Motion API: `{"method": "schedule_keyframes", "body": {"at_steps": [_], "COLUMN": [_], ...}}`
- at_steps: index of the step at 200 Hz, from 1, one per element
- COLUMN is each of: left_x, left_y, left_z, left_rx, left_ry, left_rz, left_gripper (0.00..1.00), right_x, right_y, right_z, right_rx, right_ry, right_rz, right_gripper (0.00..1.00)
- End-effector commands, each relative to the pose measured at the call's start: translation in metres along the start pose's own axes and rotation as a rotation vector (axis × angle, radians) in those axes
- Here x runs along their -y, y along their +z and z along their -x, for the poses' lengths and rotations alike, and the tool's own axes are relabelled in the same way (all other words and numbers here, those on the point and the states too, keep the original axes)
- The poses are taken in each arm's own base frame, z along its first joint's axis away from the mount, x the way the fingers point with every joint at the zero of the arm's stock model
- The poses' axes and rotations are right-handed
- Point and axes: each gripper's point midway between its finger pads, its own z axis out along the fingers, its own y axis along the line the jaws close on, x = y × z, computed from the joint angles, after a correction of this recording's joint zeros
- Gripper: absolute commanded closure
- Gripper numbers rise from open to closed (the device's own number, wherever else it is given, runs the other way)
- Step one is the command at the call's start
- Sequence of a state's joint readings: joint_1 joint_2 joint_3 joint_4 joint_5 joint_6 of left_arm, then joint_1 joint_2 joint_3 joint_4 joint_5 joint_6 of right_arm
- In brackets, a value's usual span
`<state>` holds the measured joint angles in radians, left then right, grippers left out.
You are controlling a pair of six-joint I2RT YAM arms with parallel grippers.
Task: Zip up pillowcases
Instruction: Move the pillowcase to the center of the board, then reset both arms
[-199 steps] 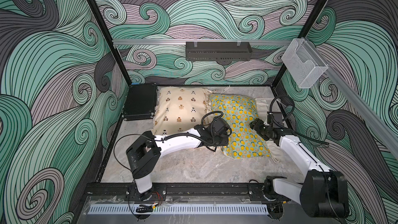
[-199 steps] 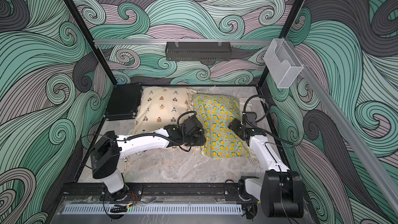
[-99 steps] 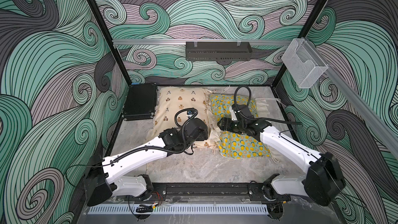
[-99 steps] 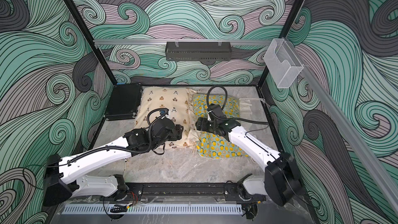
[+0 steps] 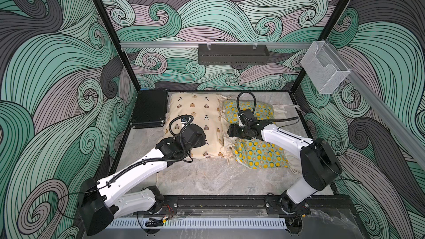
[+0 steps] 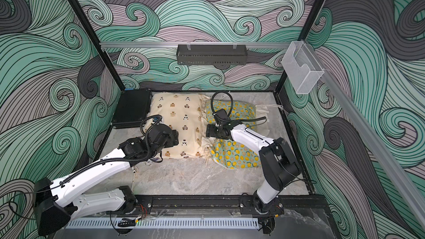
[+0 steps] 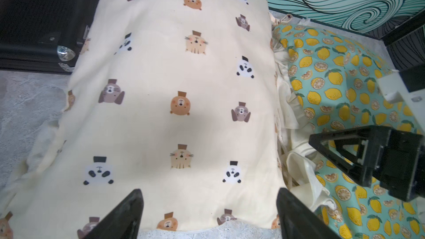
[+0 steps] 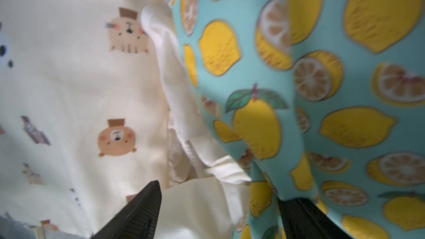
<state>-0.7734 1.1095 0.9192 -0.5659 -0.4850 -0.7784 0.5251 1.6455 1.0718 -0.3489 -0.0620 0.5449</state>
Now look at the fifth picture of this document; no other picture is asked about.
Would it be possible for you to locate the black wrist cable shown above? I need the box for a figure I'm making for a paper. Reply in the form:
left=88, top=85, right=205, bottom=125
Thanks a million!
left=96, top=114, right=195, bottom=190
left=236, top=91, right=299, bottom=123

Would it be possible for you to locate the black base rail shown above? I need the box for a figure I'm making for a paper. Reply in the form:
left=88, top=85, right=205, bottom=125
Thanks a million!
left=158, top=194, right=354, bottom=216

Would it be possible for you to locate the green lemon print pillow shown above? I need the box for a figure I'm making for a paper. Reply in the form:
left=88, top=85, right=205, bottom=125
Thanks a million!
left=222, top=100, right=302, bottom=174

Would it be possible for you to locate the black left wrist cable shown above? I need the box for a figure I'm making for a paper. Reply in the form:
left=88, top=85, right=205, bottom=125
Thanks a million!
left=96, top=114, right=195, bottom=190

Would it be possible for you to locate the white slotted cable duct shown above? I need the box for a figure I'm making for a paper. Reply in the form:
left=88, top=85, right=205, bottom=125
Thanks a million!
left=108, top=217, right=287, bottom=230

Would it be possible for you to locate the cream animal print pillow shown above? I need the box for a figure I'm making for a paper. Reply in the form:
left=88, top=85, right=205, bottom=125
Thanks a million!
left=163, top=93, right=231, bottom=159

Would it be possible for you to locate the aluminium wall rail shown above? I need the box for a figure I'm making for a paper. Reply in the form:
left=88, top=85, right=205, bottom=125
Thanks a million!
left=120, top=41, right=312, bottom=49
left=330, top=44, right=425, bottom=167

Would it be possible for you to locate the aluminium wall rail back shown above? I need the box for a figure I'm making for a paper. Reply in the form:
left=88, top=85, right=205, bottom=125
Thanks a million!
left=120, top=41, right=312, bottom=49

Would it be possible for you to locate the clear acrylic wall holder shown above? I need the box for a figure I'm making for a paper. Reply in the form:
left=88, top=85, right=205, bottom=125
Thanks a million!
left=301, top=40, right=350, bottom=95

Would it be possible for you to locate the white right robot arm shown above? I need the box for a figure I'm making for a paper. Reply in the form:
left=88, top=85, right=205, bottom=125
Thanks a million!
left=228, top=109, right=343, bottom=215

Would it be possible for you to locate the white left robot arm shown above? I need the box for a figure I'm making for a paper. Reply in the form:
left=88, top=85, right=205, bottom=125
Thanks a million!
left=77, top=124, right=207, bottom=236

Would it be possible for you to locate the black ribbed hard case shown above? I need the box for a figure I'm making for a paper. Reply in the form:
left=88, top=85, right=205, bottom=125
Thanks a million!
left=131, top=89, right=168, bottom=129

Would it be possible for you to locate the aluminium wall rail right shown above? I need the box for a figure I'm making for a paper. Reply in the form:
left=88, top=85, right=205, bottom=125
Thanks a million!
left=330, top=44, right=425, bottom=167

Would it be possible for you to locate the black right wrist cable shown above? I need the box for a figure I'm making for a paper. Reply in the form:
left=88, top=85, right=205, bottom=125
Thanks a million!
left=236, top=91, right=299, bottom=123

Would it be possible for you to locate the black perforated wall tray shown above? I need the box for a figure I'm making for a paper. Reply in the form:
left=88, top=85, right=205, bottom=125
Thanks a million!
left=198, top=45, right=270, bottom=67

